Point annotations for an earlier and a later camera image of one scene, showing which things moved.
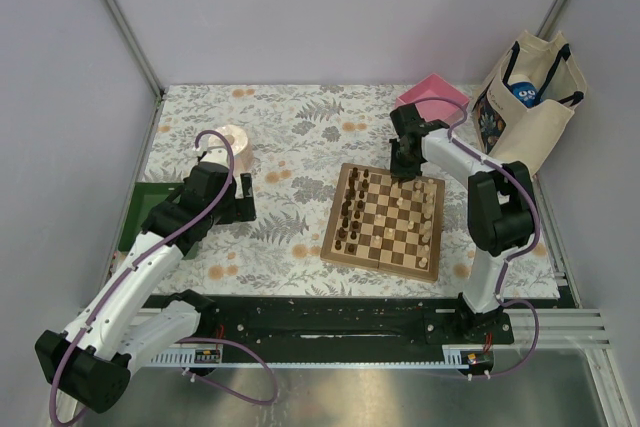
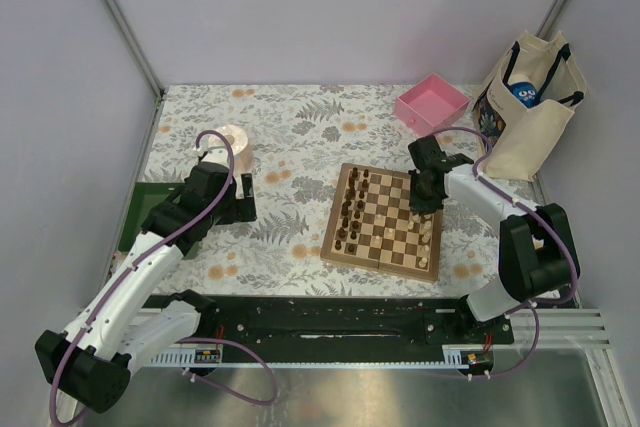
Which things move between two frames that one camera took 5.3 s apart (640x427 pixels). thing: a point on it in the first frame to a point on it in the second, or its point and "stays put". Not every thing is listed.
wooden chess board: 382,222 stays put
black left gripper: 240,208 stays put
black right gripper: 397,172 to 418,205
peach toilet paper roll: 235,138 stays put
